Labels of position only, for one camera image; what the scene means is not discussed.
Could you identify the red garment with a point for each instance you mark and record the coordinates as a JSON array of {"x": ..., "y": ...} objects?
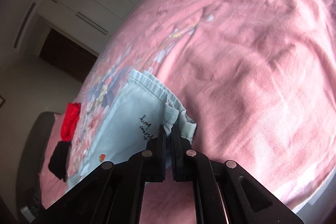
[{"x": 70, "y": 121}]

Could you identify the light blue denim pants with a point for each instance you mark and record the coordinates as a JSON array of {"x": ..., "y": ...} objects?
[{"x": 126, "y": 113}]

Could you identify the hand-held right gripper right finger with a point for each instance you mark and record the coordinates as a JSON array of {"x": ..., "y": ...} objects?
[{"x": 178, "y": 146}]

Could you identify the black garment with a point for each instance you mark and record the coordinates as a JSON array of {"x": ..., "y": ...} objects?
[{"x": 59, "y": 161}]

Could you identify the dark wooden door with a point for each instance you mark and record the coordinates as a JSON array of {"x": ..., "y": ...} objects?
[{"x": 65, "y": 56}]

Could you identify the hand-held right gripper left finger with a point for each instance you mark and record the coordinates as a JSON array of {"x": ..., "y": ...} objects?
[{"x": 159, "y": 146}]

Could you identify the pink floral bedspread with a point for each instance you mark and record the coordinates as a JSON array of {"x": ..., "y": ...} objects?
[{"x": 249, "y": 69}]

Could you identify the grey bed headboard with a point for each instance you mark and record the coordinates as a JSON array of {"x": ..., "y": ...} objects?
[{"x": 31, "y": 150}]

